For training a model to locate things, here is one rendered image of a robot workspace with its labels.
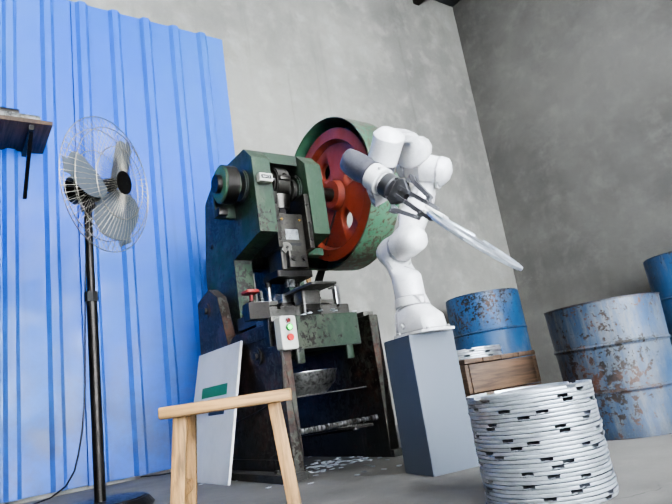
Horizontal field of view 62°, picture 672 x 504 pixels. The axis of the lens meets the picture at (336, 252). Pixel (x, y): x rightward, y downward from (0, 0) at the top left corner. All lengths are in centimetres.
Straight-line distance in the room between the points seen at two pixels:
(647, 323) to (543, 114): 384
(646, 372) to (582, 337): 23
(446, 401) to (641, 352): 71
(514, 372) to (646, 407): 47
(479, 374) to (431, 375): 37
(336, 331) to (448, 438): 81
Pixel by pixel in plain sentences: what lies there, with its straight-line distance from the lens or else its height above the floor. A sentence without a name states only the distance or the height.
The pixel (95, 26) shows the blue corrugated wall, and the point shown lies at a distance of 437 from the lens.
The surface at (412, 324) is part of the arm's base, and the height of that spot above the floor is 48.
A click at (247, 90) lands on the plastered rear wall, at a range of 460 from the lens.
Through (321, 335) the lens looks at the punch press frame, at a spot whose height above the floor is 55.
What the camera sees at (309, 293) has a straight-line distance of 256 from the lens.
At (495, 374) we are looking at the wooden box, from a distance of 231.
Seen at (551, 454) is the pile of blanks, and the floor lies 11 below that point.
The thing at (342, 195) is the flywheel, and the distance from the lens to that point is 299.
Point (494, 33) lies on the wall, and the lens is 650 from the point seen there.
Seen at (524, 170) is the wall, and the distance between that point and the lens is 588.
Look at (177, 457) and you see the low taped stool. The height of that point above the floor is 20.
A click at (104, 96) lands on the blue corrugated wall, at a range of 408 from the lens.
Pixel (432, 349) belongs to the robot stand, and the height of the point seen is 39.
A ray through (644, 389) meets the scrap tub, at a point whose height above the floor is 16.
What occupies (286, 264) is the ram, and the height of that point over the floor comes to 91.
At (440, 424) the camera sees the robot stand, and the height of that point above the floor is 15.
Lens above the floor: 30
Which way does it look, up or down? 14 degrees up
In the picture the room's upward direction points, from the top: 9 degrees counter-clockwise
